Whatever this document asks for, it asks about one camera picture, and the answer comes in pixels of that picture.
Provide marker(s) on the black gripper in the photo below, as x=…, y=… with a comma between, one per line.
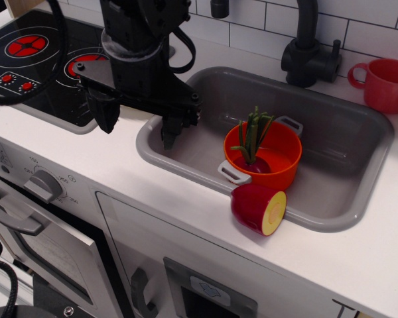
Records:
x=146, y=83

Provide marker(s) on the purple toy beet green stems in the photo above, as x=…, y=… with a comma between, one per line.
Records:
x=251, y=134

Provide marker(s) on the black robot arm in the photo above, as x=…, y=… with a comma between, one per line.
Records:
x=139, y=28

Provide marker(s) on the grey oven knob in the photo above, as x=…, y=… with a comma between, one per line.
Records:
x=43, y=186

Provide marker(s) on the black toy stove top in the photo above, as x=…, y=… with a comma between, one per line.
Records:
x=28, y=49

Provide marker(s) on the halved red toy fruit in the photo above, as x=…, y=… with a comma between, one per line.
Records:
x=258, y=208

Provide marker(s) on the white toy oven door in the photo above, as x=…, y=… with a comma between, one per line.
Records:
x=65, y=258

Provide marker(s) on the black toy faucet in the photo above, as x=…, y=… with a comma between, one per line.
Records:
x=304, y=60

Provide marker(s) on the grey dishwasher panel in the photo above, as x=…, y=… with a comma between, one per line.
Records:
x=196, y=295

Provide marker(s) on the red plastic cup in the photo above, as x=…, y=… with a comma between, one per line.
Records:
x=379, y=81

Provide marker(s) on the orange toy pot grey handles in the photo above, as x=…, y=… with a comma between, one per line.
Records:
x=281, y=149

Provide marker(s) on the grey oven door handle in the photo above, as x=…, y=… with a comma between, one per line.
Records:
x=18, y=216

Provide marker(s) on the grey cabinet door handle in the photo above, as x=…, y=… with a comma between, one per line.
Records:
x=139, y=281

